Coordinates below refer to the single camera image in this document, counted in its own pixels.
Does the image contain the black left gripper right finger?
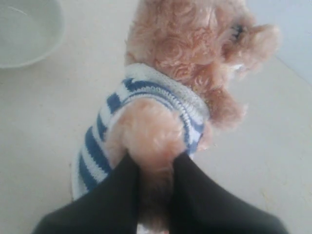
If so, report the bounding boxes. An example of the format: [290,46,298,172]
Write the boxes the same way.
[169,153,278,234]

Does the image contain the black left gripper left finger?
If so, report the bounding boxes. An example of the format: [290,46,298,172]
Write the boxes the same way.
[33,156,139,234]

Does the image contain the teddy bear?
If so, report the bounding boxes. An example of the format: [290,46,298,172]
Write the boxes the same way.
[71,0,280,234]

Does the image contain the white round bowl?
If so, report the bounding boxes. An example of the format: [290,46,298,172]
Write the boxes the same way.
[0,0,65,69]

